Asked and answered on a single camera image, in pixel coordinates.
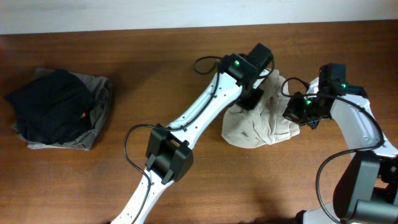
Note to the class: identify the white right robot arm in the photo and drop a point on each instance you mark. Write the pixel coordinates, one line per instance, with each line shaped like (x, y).
(367, 190)

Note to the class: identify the black folded garment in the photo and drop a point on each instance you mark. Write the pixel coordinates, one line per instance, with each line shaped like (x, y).
(53, 108)

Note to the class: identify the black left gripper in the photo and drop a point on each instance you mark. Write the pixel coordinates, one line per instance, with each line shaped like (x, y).
(249, 98)

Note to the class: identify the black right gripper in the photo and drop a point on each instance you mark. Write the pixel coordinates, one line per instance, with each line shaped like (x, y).
(291, 113)

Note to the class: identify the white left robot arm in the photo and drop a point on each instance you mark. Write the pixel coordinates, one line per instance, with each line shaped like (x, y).
(170, 149)

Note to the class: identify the grey folded garment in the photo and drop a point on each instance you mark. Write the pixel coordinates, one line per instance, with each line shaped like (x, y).
(101, 89)

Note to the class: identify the beige shorts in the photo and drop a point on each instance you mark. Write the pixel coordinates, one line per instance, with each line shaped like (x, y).
(263, 125)

